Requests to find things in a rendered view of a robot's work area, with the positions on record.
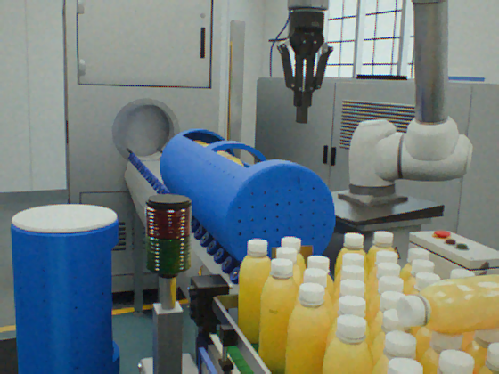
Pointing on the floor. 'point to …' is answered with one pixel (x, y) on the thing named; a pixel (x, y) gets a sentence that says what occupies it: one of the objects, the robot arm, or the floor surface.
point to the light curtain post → (235, 83)
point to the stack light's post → (167, 340)
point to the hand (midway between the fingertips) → (302, 107)
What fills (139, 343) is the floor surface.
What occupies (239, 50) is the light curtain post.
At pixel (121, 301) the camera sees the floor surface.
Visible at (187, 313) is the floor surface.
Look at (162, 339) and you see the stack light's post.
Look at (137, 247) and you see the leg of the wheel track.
